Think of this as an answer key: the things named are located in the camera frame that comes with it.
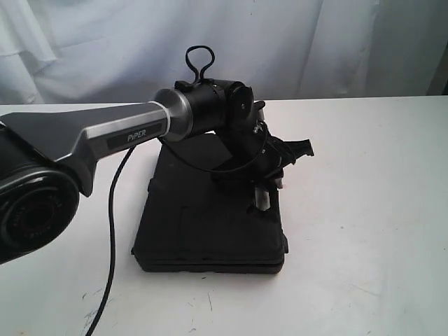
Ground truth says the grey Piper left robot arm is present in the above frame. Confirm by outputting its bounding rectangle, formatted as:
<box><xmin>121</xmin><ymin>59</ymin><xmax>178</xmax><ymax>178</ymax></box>
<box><xmin>1</xmin><ymin>78</ymin><xmax>314</xmax><ymax>263</ymax></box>

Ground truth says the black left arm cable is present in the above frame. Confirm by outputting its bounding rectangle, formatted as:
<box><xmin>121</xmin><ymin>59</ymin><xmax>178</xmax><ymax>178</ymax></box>
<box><xmin>83</xmin><ymin>45</ymin><xmax>267</xmax><ymax>336</ymax></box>

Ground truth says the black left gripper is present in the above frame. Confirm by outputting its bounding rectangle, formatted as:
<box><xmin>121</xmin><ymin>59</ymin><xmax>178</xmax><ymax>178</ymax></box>
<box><xmin>211</xmin><ymin>101</ymin><xmax>314</xmax><ymax>211</ymax></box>

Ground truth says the white backdrop curtain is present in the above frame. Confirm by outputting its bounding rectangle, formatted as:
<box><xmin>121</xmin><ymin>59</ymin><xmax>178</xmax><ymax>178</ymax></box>
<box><xmin>1</xmin><ymin>1</ymin><xmax>447</xmax><ymax>104</ymax></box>

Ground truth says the black plastic carry case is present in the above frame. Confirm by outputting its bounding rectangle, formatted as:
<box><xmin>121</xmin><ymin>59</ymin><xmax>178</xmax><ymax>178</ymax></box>
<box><xmin>131</xmin><ymin>134</ymin><xmax>288</xmax><ymax>274</ymax></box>

